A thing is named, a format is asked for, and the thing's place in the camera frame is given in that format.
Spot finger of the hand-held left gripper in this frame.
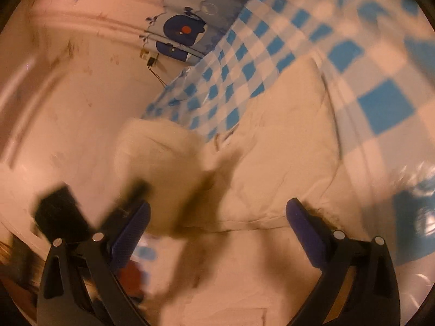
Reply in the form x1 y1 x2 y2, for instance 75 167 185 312
119 179 151 208

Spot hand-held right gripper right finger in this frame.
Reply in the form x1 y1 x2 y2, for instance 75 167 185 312
285 198 402 326

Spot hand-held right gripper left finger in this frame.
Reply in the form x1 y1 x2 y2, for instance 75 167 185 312
37 200 151 326

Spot white quilted duvet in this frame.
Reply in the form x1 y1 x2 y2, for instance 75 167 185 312
114 56 344 326

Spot blue large-check duvet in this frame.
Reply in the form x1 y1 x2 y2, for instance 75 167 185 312
299 0 435 272

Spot blue small-check bed sheet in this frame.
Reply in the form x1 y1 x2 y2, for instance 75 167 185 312
141 0 327 143

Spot pink whale-print curtain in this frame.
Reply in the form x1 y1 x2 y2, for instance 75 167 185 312
139 0 252 65

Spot thin dark charger cable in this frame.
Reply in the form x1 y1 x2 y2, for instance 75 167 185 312
148 63 169 91

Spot wall socket with charger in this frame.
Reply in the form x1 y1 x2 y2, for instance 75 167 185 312
140 49 160 67

